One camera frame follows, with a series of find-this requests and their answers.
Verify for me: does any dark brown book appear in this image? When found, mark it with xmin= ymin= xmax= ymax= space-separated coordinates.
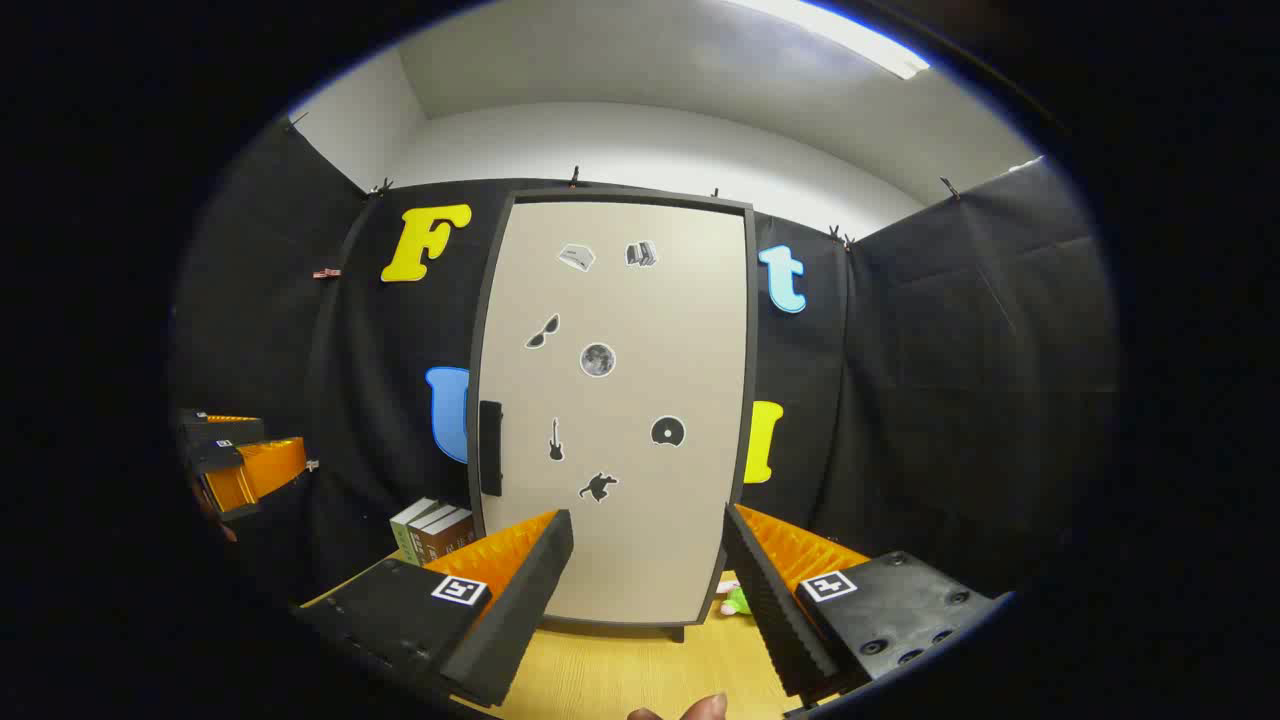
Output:
xmin=420 ymin=510 xmax=477 ymax=566

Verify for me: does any black cabinet door handle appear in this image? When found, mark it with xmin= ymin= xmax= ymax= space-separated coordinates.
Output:
xmin=480 ymin=400 xmax=504 ymax=498

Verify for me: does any brown book with white label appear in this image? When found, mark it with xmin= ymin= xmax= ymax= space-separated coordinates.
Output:
xmin=408 ymin=503 xmax=459 ymax=564

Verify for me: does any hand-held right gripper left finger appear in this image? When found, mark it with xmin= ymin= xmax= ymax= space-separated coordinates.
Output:
xmin=300 ymin=508 xmax=576 ymax=709

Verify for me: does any dark grey cabinet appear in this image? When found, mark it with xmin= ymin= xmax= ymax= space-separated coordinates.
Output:
xmin=468 ymin=187 xmax=758 ymax=643

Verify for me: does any green and white book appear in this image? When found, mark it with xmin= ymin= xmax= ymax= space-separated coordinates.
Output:
xmin=390 ymin=497 xmax=441 ymax=566

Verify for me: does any beige cabinet door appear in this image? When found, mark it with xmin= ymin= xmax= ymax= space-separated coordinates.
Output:
xmin=482 ymin=200 xmax=749 ymax=626

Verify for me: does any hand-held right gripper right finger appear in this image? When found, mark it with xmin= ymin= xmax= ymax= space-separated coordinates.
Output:
xmin=722 ymin=503 xmax=1001 ymax=706

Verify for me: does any long ceiling light strip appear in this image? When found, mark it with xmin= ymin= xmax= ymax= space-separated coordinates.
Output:
xmin=720 ymin=0 xmax=931 ymax=81

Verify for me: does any black backdrop cloth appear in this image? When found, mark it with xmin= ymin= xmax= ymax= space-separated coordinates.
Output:
xmin=170 ymin=115 xmax=1116 ymax=611

